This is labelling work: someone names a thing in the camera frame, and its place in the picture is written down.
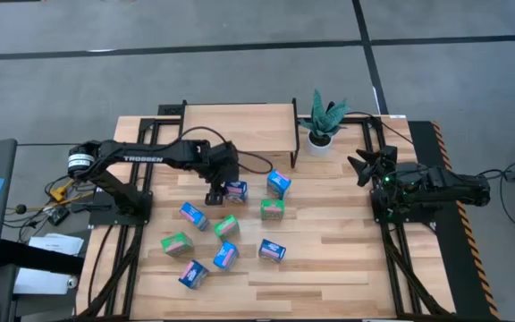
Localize yellow connector cables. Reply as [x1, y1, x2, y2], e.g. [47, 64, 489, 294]
[49, 178, 94, 211]

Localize black chair armrest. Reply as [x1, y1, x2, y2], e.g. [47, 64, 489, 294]
[0, 239, 85, 276]

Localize blue Frosted Flakes cereal box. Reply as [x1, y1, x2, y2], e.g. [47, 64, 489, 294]
[177, 258, 210, 290]
[224, 180, 249, 205]
[257, 239, 287, 265]

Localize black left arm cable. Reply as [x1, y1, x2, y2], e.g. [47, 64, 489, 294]
[174, 126, 274, 175]

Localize white paper sheet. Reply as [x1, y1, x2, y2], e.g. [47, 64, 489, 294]
[28, 232, 85, 257]
[13, 267, 80, 296]

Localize black looped floor cable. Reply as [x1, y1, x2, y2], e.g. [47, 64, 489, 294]
[480, 156, 515, 237]

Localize blue Rice Krispies cereal box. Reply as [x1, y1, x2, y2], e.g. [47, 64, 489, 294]
[213, 241, 241, 272]
[266, 168, 292, 200]
[179, 201, 210, 232]

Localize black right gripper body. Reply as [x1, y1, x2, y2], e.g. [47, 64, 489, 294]
[374, 145, 400, 183]

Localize wooden shelf black metal frame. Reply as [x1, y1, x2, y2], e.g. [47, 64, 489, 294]
[180, 98, 301, 170]

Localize black aluminium table frame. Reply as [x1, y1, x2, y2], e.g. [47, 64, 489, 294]
[76, 103, 453, 321]

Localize black thin cable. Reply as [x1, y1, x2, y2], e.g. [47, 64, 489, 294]
[345, 111, 415, 145]
[86, 223, 115, 309]

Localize snake plant in white pot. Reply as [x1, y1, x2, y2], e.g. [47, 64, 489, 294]
[300, 88, 351, 158]

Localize green Apple Jacks cereal box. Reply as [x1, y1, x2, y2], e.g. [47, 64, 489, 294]
[213, 214, 241, 242]
[160, 231, 195, 258]
[259, 198, 286, 222]

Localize black electronics box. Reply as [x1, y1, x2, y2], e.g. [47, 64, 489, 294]
[46, 206, 71, 227]

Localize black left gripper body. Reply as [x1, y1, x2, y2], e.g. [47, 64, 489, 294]
[203, 145, 241, 187]

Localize black hazard-striped mat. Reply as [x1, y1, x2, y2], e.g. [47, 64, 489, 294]
[407, 119, 501, 321]

